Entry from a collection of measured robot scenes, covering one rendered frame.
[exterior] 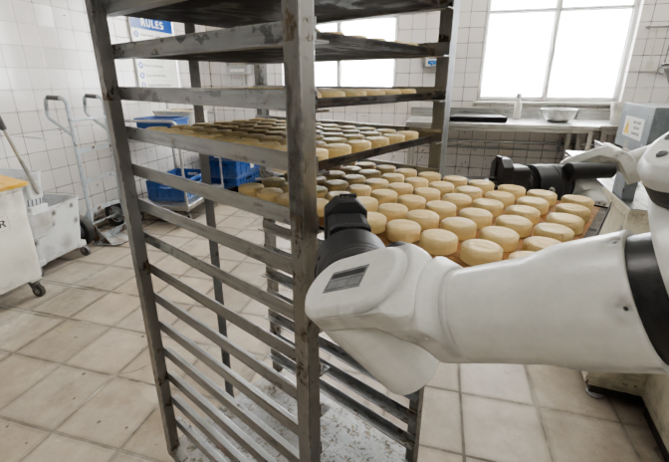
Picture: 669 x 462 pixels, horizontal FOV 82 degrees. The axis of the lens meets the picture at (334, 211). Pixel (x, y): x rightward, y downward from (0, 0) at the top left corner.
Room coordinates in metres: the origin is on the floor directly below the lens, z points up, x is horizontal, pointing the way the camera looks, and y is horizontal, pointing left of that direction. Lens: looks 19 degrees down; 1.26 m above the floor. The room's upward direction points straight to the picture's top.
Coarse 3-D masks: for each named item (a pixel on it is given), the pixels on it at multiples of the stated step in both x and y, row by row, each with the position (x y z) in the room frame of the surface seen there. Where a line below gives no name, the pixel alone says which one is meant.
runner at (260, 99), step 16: (128, 96) 0.91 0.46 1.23; (144, 96) 0.86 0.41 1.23; (160, 96) 0.81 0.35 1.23; (176, 96) 0.77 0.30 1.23; (192, 96) 0.74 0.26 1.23; (208, 96) 0.71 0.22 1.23; (224, 96) 0.68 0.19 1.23; (240, 96) 0.65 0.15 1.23; (256, 96) 0.62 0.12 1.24; (272, 96) 0.60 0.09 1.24; (320, 112) 0.55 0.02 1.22
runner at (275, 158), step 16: (128, 128) 0.92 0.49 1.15; (144, 128) 0.88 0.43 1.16; (160, 144) 0.83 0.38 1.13; (176, 144) 0.79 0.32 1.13; (192, 144) 0.75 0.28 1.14; (208, 144) 0.72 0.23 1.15; (224, 144) 0.68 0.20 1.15; (240, 144) 0.66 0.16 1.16; (240, 160) 0.66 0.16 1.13; (256, 160) 0.63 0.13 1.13; (272, 160) 0.61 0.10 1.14
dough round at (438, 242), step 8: (424, 232) 0.49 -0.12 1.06; (432, 232) 0.49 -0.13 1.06; (440, 232) 0.49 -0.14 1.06; (448, 232) 0.49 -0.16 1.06; (424, 240) 0.47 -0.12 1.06; (432, 240) 0.46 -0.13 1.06; (440, 240) 0.46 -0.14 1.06; (448, 240) 0.46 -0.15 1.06; (456, 240) 0.47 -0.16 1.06; (424, 248) 0.47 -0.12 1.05; (432, 248) 0.46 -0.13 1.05; (440, 248) 0.45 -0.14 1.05; (448, 248) 0.46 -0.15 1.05; (456, 248) 0.47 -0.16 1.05
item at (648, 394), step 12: (648, 384) 1.17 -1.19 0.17; (660, 384) 1.10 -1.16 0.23; (648, 396) 1.15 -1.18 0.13; (660, 396) 1.08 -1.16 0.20; (648, 408) 1.13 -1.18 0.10; (660, 408) 1.06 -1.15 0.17; (648, 420) 1.15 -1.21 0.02; (660, 420) 1.04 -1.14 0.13; (660, 432) 1.02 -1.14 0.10; (660, 444) 1.04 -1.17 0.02
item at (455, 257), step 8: (440, 200) 0.70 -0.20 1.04; (552, 208) 0.65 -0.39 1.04; (456, 216) 0.61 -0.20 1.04; (544, 216) 0.61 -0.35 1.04; (592, 216) 0.61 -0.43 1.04; (320, 224) 0.57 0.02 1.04; (440, 224) 0.57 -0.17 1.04; (536, 224) 0.57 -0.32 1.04; (584, 224) 0.57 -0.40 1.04; (384, 232) 0.54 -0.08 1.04; (584, 232) 0.54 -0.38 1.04; (384, 240) 0.51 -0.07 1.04; (520, 240) 0.51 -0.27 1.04; (520, 248) 0.48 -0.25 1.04; (432, 256) 0.46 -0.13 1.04; (440, 256) 0.46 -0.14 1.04; (448, 256) 0.46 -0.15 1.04; (456, 256) 0.46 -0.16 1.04; (504, 256) 0.46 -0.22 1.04; (464, 264) 0.43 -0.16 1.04
